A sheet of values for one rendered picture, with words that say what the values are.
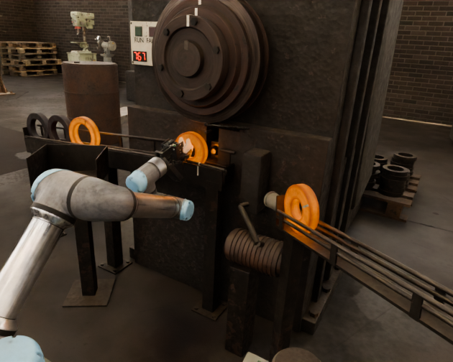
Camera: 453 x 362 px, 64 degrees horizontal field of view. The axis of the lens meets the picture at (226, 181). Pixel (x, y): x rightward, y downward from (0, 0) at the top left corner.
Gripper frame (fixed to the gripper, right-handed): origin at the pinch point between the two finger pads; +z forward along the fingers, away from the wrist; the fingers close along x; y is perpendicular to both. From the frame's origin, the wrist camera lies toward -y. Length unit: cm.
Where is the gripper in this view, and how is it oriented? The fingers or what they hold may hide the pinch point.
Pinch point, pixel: (190, 146)
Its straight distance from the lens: 151.8
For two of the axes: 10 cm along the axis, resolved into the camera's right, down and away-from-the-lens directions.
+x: -8.6, -2.2, 4.5
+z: 5.0, -5.2, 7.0
